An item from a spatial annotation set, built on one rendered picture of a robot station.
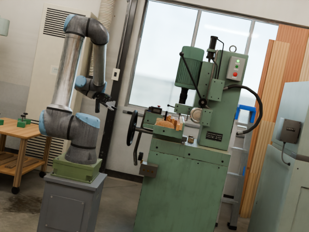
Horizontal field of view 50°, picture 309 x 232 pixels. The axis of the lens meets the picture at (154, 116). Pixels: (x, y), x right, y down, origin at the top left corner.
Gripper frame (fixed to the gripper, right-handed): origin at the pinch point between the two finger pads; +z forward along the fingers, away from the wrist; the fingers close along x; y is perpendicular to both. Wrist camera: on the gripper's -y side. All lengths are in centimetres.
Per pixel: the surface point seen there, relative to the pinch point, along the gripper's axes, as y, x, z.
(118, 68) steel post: 26, 118, -36
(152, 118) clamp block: 10.0, -2.1, 28.4
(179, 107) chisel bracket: 28.2, -3.1, 40.8
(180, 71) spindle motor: 52, -5, 27
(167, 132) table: 10, -25, 42
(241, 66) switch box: 76, -17, 62
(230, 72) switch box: 69, -17, 58
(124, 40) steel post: 55, 118, -47
